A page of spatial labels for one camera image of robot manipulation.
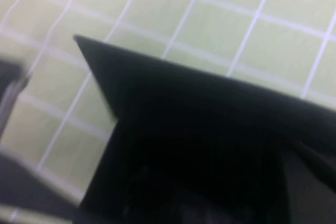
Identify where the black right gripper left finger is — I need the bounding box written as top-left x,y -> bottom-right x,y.
0,152 -> 81,224

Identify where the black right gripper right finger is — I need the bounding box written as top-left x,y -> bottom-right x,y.
285,142 -> 336,224

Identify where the black printed glasses case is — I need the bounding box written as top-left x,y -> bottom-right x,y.
72,34 -> 336,224

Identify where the green white-checked tablecloth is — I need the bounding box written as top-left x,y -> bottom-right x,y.
0,0 -> 336,224

